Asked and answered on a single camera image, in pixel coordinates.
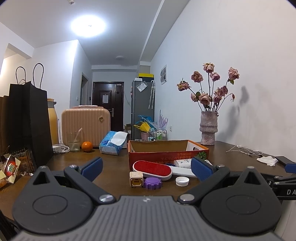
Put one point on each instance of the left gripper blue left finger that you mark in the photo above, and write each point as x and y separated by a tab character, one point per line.
91	169

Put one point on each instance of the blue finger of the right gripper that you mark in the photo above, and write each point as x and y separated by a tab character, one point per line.
290	168

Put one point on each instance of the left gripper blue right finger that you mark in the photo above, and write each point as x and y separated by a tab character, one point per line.
202	169

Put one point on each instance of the white rectangular bottle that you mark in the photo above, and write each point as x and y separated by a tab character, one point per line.
183	163

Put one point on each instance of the white bottle cap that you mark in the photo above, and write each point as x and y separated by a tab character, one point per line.
182	181

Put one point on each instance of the beige cube adapter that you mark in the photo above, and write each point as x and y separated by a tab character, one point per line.
136	179

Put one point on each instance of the purple gear cap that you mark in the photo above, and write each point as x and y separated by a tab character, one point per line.
152	183

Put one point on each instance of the red lint brush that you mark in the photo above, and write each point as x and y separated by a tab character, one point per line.
161	171

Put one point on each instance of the crumpled white tissue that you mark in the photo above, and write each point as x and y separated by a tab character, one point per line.
269	160

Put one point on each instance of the orange fruit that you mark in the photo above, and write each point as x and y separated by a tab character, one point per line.
87	146

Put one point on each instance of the blue tissue pack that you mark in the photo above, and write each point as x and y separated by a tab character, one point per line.
113	143

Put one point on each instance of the clear glass cup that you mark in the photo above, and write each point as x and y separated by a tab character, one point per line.
73	140

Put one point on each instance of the orange cardboard box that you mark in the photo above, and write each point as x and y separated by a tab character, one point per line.
164	152

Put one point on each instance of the pink ceramic vase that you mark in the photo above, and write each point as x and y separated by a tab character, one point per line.
208	127

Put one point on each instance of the pink suitcase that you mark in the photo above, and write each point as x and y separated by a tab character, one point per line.
93	122

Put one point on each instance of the yellow thermos jug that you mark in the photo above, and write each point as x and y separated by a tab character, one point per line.
53	119

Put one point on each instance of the dried pink roses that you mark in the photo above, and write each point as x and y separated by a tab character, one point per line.
210	97

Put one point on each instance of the snack packets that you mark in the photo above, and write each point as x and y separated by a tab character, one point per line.
17	163

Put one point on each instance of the yellow blue toy pile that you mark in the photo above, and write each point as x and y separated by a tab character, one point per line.
145	124

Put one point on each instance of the dark entrance door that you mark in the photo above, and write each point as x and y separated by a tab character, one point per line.
109	95

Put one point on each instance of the black paper bag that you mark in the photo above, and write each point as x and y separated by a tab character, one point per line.
25	126

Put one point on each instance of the grey refrigerator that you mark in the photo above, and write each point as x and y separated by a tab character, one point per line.
141	105

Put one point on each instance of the yellow box on fridge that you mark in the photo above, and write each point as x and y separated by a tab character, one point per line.
145	75

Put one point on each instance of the round ceiling lamp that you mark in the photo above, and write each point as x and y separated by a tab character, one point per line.
88	26

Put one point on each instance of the wire rack with bottles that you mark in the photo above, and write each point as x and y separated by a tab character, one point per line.
158	135

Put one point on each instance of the wall picture frame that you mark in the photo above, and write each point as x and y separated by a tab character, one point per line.
163	75

